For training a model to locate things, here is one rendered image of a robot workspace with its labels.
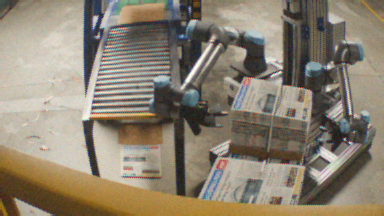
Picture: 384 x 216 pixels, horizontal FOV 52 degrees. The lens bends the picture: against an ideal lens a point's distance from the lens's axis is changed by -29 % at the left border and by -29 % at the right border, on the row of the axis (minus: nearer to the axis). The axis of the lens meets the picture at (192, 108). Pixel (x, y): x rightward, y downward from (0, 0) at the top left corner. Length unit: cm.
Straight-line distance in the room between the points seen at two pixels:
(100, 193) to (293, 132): 173
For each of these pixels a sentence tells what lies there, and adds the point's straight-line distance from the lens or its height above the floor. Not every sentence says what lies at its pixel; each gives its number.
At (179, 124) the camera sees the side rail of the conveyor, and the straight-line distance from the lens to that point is 267.
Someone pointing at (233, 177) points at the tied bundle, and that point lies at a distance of 185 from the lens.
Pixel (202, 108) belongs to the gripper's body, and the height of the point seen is 92.
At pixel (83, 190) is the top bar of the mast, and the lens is 57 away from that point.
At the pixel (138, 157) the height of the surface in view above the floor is 1.
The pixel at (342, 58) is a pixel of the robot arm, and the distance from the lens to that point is 237.
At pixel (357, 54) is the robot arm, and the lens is 244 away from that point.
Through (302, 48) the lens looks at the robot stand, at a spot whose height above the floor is 106.
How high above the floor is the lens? 221
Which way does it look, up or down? 31 degrees down
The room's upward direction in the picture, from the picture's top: straight up
